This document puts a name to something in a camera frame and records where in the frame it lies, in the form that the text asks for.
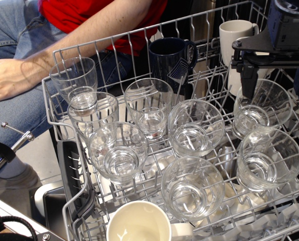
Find blue jeans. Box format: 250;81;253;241
0;0;135;149

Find clear glass front centre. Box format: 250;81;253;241
161;157;225;221

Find grey wire dishwasher rack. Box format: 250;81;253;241
42;1;299;240

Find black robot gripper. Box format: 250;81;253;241
231;1;299;99

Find person's bare forearm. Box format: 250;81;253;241
26;1;152;78

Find red shirt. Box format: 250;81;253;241
38;1;168;56

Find person's bare hand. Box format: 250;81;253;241
0;59;41;101

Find clear glass back left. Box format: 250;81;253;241
49;57;98;110

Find black rack side handle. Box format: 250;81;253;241
57;140;94;221

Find metal clamp with screw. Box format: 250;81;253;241
0;122;35;170

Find cream mug front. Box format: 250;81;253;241
106;201;194;240

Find white sneaker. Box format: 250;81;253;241
0;164;40;191

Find white mug back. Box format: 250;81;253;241
219;20;259;96

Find clear glass under gripper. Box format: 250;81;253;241
232;79;292;140

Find clear glass front right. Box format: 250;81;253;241
236;128;299;192

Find clear glass centre back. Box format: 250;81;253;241
124;78;174;140

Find clear glass front left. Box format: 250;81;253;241
88;122;148;185

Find dark blue mug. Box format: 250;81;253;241
148;37;198;96

